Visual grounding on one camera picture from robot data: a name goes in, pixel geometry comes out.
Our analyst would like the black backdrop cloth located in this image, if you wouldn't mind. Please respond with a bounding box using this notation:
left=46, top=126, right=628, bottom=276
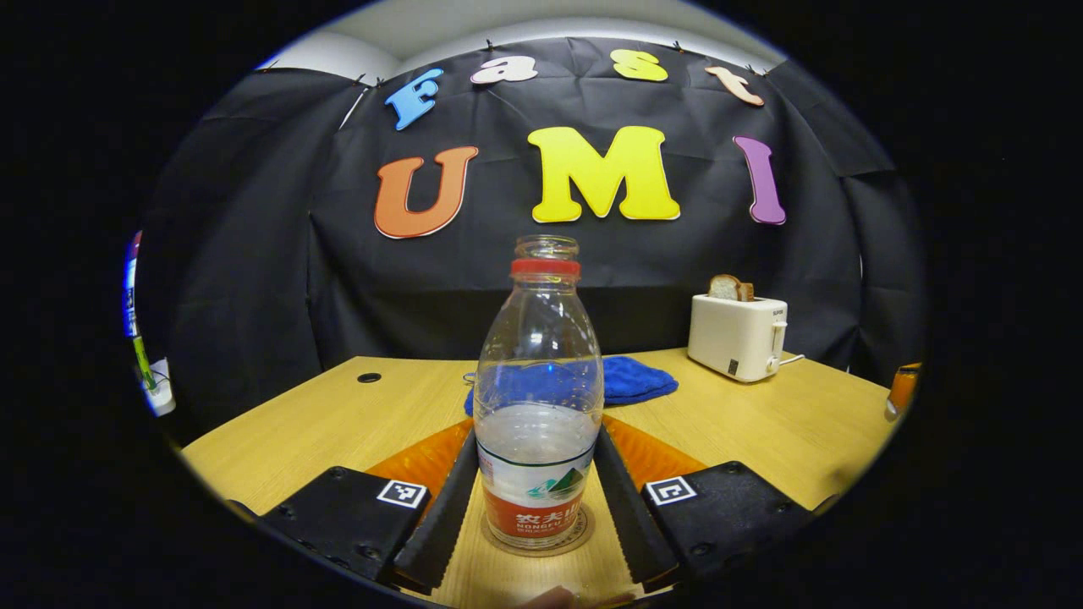
left=140, top=36, right=927, bottom=424

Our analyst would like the computer monitor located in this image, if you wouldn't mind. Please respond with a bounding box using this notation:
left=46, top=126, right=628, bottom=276
left=123, top=230, right=143, bottom=339

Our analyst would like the bread slice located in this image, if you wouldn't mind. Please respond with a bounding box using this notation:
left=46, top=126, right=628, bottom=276
left=708, top=274, right=755, bottom=303

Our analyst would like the round wooden coaster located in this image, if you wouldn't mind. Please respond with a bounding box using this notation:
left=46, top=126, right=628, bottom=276
left=481, top=506, right=596, bottom=557

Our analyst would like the blue towel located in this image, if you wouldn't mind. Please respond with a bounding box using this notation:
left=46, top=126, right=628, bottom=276
left=463, top=355, right=679, bottom=417

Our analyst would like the white side table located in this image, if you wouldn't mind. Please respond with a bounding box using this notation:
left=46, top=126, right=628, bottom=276
left=144, top=358, right=177, bottom=417

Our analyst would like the white toaster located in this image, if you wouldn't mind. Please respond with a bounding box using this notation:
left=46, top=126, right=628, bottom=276
left=687, top=294, right=789, bottom=383

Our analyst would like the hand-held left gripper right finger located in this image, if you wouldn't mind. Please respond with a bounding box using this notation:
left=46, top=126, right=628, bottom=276
left=592, top=414, right=815, bottom=593

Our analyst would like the clear plastic water bottle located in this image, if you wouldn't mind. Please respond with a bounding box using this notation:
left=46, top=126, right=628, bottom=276
left=473, top=234, right=604, bottom=552

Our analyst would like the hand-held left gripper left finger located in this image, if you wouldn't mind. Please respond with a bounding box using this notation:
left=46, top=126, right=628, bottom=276
left=258, top=419, right=480, bottom=593

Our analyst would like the green drink bottle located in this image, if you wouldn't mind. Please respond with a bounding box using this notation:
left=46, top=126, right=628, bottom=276
left=131, top=336, right=157, bottom=392

